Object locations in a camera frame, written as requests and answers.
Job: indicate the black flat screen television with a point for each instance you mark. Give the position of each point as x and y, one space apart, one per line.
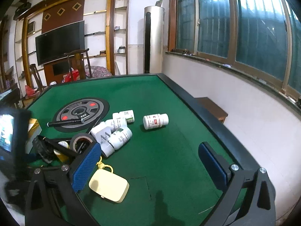
55 43

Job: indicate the black tape roll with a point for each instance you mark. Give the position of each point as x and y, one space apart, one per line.
80 142

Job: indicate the middle white pill bottle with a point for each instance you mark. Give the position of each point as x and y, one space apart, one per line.
114 124

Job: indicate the red label white pill bottle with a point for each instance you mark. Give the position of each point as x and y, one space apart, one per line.
155 121

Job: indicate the dark wooden chair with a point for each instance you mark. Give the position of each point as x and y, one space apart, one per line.
79 62

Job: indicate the brown wooden stool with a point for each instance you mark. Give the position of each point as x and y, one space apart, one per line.
213 108

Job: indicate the gold rimmed white tray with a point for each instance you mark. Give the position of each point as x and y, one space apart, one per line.
34 129

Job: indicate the wooden wall shelf unit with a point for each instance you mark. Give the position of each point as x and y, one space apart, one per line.
101 23

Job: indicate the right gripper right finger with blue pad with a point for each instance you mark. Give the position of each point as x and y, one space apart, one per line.
247 195

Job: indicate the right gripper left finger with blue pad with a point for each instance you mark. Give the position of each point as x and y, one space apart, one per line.
52 198

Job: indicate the cream yellow case with keyring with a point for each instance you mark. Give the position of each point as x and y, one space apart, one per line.
108 185

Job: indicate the silver tower air conditioner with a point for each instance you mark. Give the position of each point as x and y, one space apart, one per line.
153 39

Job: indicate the black marker pen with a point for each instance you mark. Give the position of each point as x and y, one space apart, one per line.
60 123

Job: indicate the red plastic bag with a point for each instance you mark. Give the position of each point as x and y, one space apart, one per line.
73 76

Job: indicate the white bottle plant picture label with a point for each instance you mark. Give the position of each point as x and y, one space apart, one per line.
115 141

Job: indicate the green label white pill bottle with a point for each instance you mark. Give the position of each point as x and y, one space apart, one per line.
128 115

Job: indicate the window with green glass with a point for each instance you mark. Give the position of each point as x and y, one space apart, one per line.
260 38

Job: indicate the white power adapter plug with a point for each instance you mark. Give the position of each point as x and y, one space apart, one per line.
101 132

